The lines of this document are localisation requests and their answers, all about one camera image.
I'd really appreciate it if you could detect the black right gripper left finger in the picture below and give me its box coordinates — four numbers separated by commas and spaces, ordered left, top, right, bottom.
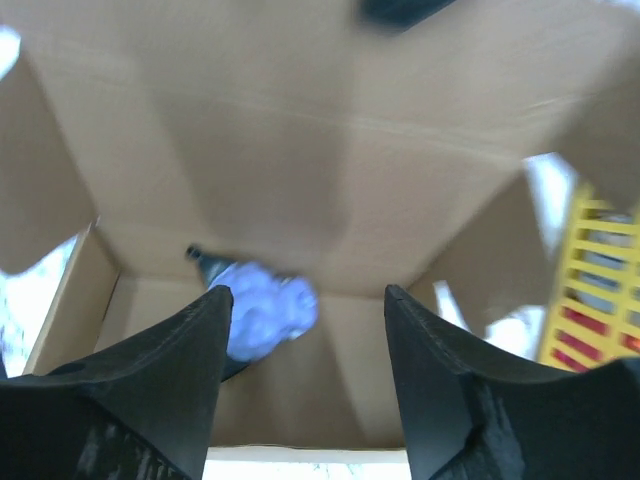
1, 286, 233, 479

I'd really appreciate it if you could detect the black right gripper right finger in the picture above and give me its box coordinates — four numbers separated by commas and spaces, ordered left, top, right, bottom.
384, 285, 639, 479

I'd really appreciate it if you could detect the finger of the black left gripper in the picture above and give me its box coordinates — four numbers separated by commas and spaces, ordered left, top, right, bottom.
360, 0, 454, 28

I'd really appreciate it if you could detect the brown cardboard express box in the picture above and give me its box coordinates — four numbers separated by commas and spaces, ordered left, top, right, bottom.
1, 1, 639, 449

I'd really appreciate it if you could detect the purple sheep toy figure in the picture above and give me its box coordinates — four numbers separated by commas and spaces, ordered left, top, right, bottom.
185, 244, 319, 381

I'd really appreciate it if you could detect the yellow plastic shopping basket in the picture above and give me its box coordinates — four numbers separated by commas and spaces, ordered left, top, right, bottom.
537, 184, 639, 372

